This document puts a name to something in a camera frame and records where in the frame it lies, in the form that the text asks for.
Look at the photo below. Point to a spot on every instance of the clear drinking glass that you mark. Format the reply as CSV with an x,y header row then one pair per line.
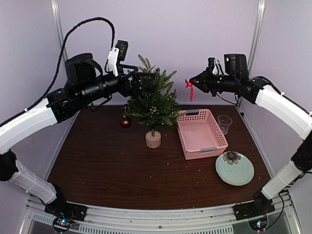
x,y
224,122

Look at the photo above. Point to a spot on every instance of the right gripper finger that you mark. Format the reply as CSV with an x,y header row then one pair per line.
x,y
201,86
200,78

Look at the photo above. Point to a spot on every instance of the left green circuit board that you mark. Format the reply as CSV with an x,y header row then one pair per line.
x,y
61,224

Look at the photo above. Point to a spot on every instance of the right green circuit board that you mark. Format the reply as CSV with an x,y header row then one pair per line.
x,y
258,224

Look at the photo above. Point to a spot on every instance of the right aluminium frame post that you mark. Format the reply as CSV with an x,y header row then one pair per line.
x,y
259,20

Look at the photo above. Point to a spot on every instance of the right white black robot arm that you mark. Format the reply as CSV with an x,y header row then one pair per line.
x,y
234,78

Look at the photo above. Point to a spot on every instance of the red satin ribbon bow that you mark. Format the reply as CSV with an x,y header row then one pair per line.
x,y
190,86

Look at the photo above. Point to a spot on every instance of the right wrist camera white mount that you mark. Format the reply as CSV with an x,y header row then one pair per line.
x,y
215,66

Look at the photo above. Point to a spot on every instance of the pale green flower plate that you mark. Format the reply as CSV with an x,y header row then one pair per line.
x,y
234,168

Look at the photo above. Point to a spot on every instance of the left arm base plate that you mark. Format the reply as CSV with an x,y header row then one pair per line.
x,y
63,209

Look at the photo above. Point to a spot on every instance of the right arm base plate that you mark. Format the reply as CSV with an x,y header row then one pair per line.
x,y
252,209

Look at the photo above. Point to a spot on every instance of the pink plastic basket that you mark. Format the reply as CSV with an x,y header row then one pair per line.
x,y
200,134

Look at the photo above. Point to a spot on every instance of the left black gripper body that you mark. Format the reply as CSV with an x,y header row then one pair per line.
x,y
126,89

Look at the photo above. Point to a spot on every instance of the dark red bauble ornament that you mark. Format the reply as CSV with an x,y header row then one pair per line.
x,y
125,122

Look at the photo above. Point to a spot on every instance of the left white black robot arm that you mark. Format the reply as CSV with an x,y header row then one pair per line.
x,y
86,83

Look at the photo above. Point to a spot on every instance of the small green christmas tree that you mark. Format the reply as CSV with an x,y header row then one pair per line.
x,y
160,94

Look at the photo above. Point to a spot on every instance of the front aluminium rail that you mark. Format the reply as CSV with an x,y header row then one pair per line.
x,y
211,220

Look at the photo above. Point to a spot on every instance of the green circuit board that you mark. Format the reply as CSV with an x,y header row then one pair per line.
x,y
258,224
61,224

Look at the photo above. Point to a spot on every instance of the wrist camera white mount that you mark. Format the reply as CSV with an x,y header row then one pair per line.
x,y
215,66
116,55

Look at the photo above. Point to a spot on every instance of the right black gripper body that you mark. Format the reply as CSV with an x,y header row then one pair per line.
x,y
213,84

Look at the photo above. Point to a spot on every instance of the round wooden tree base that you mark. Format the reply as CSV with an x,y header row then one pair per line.
x,y
153,141

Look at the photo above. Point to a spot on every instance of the left aluminium frame post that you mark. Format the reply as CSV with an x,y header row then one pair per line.
x,y
57,20

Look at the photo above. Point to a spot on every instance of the aluminium frame post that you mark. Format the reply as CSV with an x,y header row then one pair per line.
x,y
57,20
259,20

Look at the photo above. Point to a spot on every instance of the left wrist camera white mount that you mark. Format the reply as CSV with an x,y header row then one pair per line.
x,y
116,55

